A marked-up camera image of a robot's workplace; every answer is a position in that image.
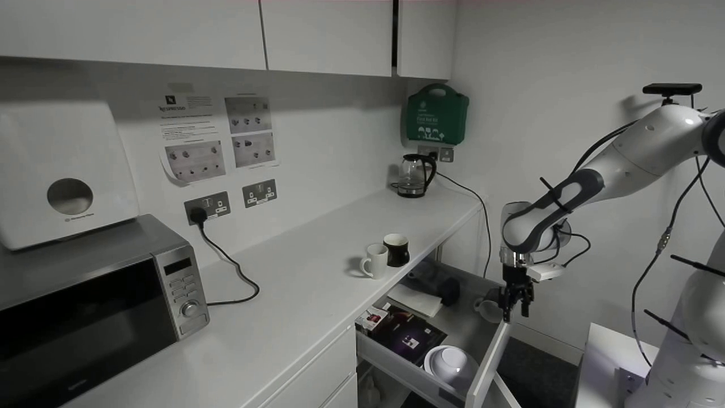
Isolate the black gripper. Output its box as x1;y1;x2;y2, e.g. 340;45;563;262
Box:
495;262;537;325

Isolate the grey kitchen drawer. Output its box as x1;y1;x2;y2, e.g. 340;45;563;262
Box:
354;258;532;408

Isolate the black mug white interior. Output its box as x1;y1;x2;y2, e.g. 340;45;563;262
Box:
381;232;411;269

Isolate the white ceramic mug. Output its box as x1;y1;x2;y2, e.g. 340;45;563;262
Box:
358;242;389;281

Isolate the white robot base table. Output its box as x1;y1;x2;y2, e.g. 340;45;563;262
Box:
572;322;662;408

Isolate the white base cabinet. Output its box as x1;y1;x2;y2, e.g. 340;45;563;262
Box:
247;325;363;408

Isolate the white ceramic bowl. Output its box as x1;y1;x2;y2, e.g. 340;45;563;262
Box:
423;344;471;385

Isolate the white paper napkin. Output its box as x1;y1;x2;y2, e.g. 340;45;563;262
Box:
388;281;449;320

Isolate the black box with purple print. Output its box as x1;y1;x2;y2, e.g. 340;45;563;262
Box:
370;299;449;369

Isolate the small white printed box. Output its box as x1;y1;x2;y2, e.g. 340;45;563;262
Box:
355;304;392;336

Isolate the green first aid box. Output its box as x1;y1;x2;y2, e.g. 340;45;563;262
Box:
398;82;471;148

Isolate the small printed picture sheet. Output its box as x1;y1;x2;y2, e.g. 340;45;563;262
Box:
221;92;273;137
231;132;278;169

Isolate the large white instruction sheet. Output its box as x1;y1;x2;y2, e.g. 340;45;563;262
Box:
155;90;228;189

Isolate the silver microwave oven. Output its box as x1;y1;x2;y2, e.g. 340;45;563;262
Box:
0;214;212;408

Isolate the white paper towel dispenser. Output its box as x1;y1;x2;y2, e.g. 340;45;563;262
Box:
0;100;140;253

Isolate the black kettle power cable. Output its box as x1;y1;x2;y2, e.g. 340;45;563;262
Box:
432;168;494;281

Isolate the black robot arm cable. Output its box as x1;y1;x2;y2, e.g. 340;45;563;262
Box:
539;120;725;369

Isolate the black bar camera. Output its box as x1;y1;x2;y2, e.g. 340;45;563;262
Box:
641;82;704;98

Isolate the empty double wall socket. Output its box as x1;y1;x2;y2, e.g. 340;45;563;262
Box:
240;176;278;211

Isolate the white wall cabinet door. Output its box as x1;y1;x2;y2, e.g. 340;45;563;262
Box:
393;0;457;82
0;0;268;72
257;0;393;80

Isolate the black microwave power cable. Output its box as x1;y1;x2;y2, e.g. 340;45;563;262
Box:
187;206;262;308

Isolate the wall socket with plug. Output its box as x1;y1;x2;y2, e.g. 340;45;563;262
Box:
184;190;234;226

